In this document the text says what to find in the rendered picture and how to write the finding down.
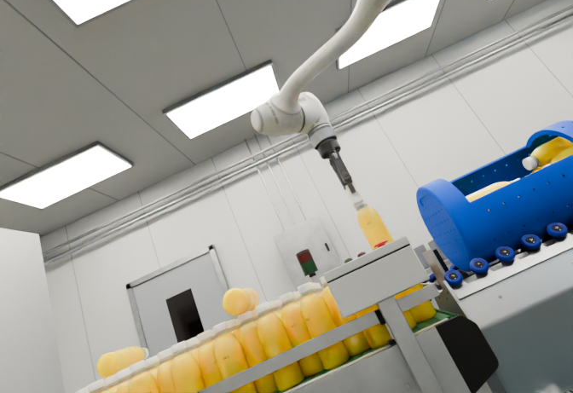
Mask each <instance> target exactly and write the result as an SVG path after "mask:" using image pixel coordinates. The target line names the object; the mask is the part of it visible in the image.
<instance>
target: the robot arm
mask: <svg viewBox="0 0 573 393"><path fill-rule="evenodd" d="M389 1H390V0H357V2H356V6H355V8H354V11H353V13H352V15H351V17H350V18H349V19H348V21H347V22H346V24H345V25H344V26H343V27H342V28H341V29H340V30H339V31H338V32H337V33H336V34H335V35H334V36H333V37H332V38H331V39H330V40H329V41H328V42H326V43H325V44H324V45H323V46H322V47H321V48H320V49H318V50H317V51H316V52H315V53H314V54H313V55H312V56H311V57H310V58H309V59H308V60H307V61H306V62H305V63H304V64H303V65H302V66H301V67H299V68H298V69H297V70H296V71H295V72H294V73H293V74H292V76H291V77H290V78H289V79H288V80H287V81H286V83H285V84H284V86H283V87H282V89H281V91H280V92H279V93H274V94H273V95H272V96H271V97H270V98H269V99H268V100H267V101H266V102H265V103H262V104H260V105H258V106H256V107H255V108H254V109H253V111H252V115H251V121H252V126H253V128H254V129H255V130H256V131H258V133H260V134H263V135H266V136H287V135H291V134H295V133H299V134H304V135H307V136H308V137H309V139H310V142H311V144H312V145H313V147H314V149H315V150H317V151H318V153H319V154H320V156H321V158H322V159H329V161H330V162H329V164H330V165H331V166H332V168H333V170H334V172H335V173H336V175H337V177H338V179H339V181H340V182H341V184H342V186H343V188H344V190H345V192H346V193H347V195H348V197H349V198H350V201H351V203H352V205H353V204H355V205H357V204H359V203H361V202H363V199H362V197H361V195H360V194H359V192H358V190H357V188H356V185H355V184H354V183H353V181H352V180H351V179H352V177H351V176H350V173H349V172H348V170H347V168H346V166H345V165H344V162H343V160H342V159H341V156H340V155H339V152H340V150H341V146H340V145H339V143H338V141H337V136H336V134H335V132H334V130H333V127H332V126H331V124H330V122H329V117H328V116H327V112H326V110H325V109H324V107H323V105H322V104H321V103H320V102H319V100H318V99H317V98H316V97H315V96H314V95H313V94H311V93H310V92H302V90H303V89H304V87H305V86H306V85H307V84H308V83H309V82H310V81H312V80H313V79H314V78H315V77H317V76H318V75H319V74H320V73H321V72H323V71H324V70H325V69H327V68H328V67H329V66H330V65H332V64H333V63H334V62H335V61H336V60H337V59H338V58H340V57H341V56H342V55H343V54H345V53H346V52H347V51H348V50H349V49H351V48H352V47H353V46H354V45H355V44H356V43H357V42H358V41H359V40H360V39H361V38H362V37H363V36H364V34H365V33H366V32H367V31H368V29H369V28H370V27H371V25H372V24H373V23H374V22H375V21H376V19H377V18H378V16H379V15H380V13H381V12H382V11H383V9H384V8H385V6H386V5H387V4H388V2H389ZM301 92H302V93H301ZM353 206H354V205H353ZM354 208H355V207H354Z"/></svg>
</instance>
